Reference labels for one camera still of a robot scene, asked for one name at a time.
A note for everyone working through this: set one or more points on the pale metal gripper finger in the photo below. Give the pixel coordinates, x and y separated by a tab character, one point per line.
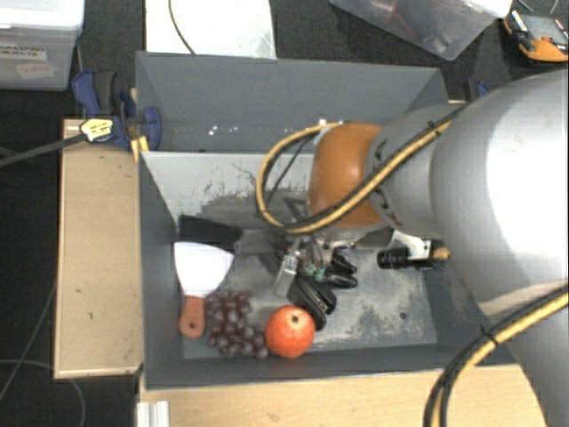
289	266

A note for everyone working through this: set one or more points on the grey metal bin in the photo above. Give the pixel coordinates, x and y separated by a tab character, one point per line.
391	309

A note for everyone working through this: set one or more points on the pale wood board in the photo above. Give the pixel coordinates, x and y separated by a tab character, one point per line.
100	256

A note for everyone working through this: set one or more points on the purple grape bunch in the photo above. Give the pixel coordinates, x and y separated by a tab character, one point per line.
231	325

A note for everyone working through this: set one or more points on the black cylinder on white bracket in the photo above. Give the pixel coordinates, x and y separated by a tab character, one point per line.
393	257

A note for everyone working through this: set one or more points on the orange-red round fruit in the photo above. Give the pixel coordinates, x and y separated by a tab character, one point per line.
290	332

